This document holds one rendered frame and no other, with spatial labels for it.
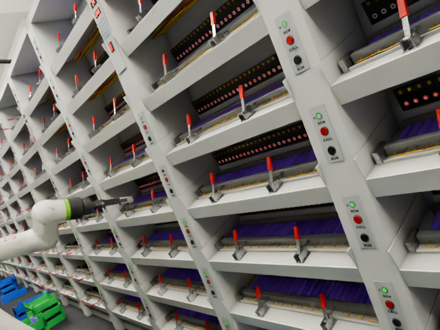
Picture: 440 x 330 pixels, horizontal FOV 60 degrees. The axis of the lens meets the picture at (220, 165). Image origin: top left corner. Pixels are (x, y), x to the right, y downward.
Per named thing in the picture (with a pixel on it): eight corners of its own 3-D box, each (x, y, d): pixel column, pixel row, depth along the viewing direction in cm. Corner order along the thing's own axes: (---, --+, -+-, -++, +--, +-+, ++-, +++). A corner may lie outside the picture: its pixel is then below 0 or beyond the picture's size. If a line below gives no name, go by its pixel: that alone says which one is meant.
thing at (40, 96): (51, 82, 190) (33, 59, 187) (29, 116, 239) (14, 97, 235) (83, 65, 202) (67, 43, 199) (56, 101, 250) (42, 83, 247)
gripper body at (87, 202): (79, 216, 167) (100, 213, 172) (85, 215, 160) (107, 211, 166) (76, 200, 167) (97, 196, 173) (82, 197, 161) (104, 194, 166)
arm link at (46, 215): (35, 212, 146) (28, 196, 153) (34, 238, 151) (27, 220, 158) (72, 206, 154) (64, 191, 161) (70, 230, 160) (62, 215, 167)
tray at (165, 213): (180, 220, 140) (165, 200, 138) (120, 227, 188) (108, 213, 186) (213, 188, 152) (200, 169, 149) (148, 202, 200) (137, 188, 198)
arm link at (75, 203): (68, 195, 157) (62, 198, 164) (73, 223, 156) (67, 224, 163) (82, 193, 161) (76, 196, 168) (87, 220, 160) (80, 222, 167)
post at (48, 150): (120, 332, 248) (7, 71, 236) (115, 329, 255) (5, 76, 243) (146, 314, 260) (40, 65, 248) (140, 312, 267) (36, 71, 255)
